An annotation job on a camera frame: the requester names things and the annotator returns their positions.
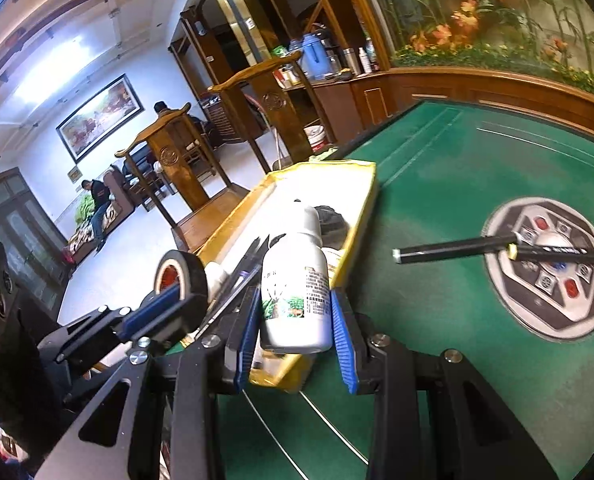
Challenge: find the black white brush pen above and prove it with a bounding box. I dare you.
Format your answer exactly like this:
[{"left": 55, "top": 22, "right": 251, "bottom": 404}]
[{"left": 391, "top": 233, "right": 594, "bottom": 264}]

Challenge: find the yellow cardboard box tray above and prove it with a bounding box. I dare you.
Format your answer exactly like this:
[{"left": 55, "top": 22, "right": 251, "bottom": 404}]
[{"left": 198, "top": 160, "right": 377, "bottom": 392}]

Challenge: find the seated person on sofa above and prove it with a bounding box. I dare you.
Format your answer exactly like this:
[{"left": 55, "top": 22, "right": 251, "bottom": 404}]
[{"left": 81, "top": 180, "right": 111, "bottom": 252}]

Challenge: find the near carved wooden chair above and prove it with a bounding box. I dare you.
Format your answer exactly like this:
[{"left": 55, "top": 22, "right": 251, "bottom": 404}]
[{"left": 116, "top": 104, "right": 248, "bottom": 252}]

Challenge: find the small white eraser block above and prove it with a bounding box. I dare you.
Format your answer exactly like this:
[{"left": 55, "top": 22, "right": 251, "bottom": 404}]
[{"left": 205, "top": 261, "right": 230, "bottom": 302}]

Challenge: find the black electrical tape roll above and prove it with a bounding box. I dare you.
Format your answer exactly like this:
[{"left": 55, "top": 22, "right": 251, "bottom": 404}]
[{"left": 154, "top": 249, "right": 208, "bottom": 313}]

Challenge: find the round mahjong table control panel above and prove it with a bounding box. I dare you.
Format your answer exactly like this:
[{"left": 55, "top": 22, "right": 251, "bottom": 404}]
[{"left": 483, "top": 196, "right": 594, "bottom": 341}]

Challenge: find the flower mural wall panel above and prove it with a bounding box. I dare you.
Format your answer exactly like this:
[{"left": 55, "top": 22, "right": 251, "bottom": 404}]
[{"left": 372, "top": 0, "right": 594, "bottom": 94}]

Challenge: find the black round plastic holder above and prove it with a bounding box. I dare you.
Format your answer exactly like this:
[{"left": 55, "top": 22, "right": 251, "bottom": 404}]
[{"left": 314, "top": 205, "right": 349, "bottom": 250}]

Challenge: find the carved wooden chair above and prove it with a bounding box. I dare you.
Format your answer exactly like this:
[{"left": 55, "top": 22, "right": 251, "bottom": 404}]
[
  {"left": 116, "top": 104, "right": 248, "bottom": 252},
  {"left": 208, "top": 51, "right": 337, "bottom": 174}
]

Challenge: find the white plastic medicine bottle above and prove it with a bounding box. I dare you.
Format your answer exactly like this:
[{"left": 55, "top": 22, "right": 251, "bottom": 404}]
[{"left": 260, "top": 202, "right": 333, "bottom": 354}]

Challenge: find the brown sofa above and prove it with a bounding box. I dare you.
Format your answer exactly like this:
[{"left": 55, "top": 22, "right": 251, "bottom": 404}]
[{"left": 65, "top": 165, "right": 154, "bottom": 266}]

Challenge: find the far carved wooden chair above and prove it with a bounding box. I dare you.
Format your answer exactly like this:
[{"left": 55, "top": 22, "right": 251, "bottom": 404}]
[{"left": 208, "top": 51, "right": 337, "bottom": 174}]

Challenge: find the dark wooden display cabinet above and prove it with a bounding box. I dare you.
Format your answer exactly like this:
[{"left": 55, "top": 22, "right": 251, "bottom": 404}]
[{"left": 168, "top": 6, "right": 248, "bottom": 144}]

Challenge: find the blue thermos jug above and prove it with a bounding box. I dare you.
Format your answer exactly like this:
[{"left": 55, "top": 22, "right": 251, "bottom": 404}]
[{"left": 301, "top": 34, "right": 333, "bottom": 80}]

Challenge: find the black marker purple band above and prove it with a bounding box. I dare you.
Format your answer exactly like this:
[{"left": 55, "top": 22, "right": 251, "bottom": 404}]
[{"left": 195, "top": 236, "right": 270, "bottom": 338}]

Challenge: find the framed landscape painting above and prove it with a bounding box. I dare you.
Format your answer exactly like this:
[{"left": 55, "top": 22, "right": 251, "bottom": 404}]
[{"left": 56, "top": 74, "right": 144, "bottom": 162}]

